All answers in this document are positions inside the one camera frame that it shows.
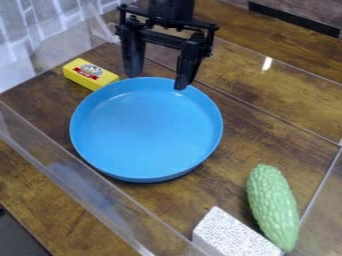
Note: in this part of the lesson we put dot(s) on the green bitter gourd toy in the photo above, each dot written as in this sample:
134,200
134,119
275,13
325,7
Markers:
274,206

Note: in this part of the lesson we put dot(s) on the blue round tray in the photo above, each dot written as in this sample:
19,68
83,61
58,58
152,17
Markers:
144,133

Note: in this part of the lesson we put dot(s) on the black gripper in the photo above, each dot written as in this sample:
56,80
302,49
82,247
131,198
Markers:
170,14

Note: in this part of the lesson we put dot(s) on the clear acrylic enclosure wall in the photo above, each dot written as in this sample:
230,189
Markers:
274,78

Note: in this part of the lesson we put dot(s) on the yellow rectangular box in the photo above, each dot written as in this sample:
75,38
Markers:
88,75

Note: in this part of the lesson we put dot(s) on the black baseboard strip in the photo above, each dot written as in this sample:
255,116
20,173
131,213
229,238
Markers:
294,19

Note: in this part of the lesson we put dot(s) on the white speckled foam block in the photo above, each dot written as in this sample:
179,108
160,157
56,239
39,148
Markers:
223,236

